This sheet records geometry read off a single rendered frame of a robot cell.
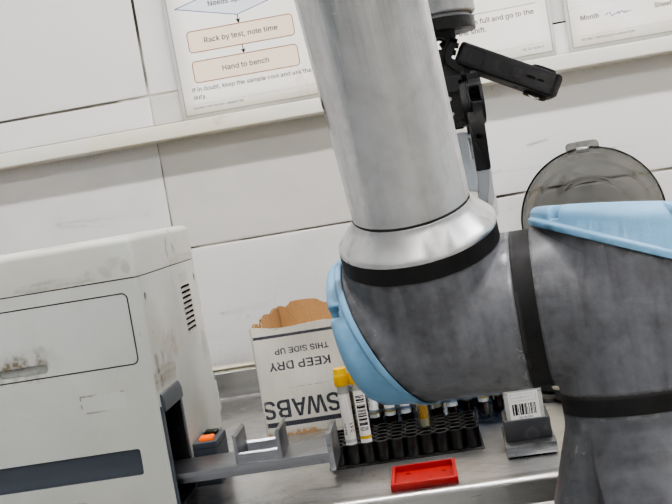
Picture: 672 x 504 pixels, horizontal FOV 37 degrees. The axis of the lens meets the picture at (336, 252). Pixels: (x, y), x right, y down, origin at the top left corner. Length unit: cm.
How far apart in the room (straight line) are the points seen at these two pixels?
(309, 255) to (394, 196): 101
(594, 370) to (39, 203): 124
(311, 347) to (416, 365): 64
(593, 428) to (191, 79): 114
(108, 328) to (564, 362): 54
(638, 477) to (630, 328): 10
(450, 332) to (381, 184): 11
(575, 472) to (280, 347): 69
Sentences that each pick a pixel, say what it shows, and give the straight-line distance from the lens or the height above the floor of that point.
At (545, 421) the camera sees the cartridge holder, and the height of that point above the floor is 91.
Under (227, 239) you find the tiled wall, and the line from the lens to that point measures 170.
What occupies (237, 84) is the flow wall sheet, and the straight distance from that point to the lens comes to 170.
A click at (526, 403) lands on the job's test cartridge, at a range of 111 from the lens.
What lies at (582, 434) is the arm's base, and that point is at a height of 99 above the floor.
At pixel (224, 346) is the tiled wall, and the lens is 172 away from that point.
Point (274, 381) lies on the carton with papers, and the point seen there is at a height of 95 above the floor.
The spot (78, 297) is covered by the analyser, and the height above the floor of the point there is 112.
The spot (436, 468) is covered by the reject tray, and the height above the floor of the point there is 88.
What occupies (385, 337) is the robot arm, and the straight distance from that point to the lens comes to 71.
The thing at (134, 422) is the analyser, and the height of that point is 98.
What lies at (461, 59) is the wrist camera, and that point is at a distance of 109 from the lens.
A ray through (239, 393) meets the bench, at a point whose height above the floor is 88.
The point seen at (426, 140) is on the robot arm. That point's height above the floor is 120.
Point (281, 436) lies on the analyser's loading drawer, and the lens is 111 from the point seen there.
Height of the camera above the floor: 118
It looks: 3 degrees down
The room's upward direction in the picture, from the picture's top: 10 degrees counter-clockwise
